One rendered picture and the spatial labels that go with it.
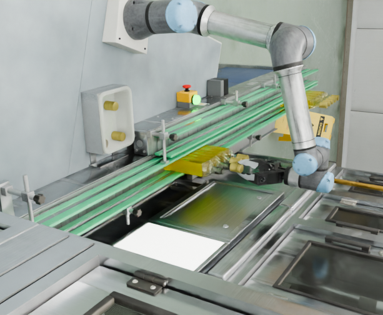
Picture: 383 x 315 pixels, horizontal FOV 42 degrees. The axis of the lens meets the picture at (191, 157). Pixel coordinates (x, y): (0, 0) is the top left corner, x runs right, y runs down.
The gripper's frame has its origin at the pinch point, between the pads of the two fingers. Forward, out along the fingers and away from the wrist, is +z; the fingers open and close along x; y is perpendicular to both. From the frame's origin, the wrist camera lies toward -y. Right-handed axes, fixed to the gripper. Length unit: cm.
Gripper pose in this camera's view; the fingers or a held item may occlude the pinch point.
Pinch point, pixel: (239, 168)
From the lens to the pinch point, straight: 192.2
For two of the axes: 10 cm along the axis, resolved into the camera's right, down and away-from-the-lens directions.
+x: 0.1, -9.6, -2.7
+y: 5.5, -2.2, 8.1
